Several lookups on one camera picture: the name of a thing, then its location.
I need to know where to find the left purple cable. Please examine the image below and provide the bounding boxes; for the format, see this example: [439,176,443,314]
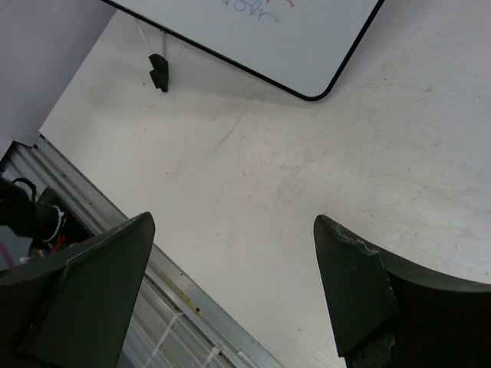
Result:
[0,239,16,271]

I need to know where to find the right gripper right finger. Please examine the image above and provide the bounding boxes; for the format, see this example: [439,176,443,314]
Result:
[313,215,490,367]

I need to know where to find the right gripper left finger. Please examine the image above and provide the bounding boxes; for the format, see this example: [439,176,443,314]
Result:
[1,212,155,367]

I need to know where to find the black wire whiteboard stand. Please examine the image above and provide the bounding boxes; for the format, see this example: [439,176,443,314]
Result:
[137,22,170,93]

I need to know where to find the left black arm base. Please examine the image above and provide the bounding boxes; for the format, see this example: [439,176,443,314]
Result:
[1,178,94,269]

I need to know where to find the white dry-erase whiteboard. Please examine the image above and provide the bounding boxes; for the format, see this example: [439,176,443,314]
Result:
[111,0,382,102]

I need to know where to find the aluminium rail frame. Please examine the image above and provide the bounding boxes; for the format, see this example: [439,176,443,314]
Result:
[1,136,281,367]

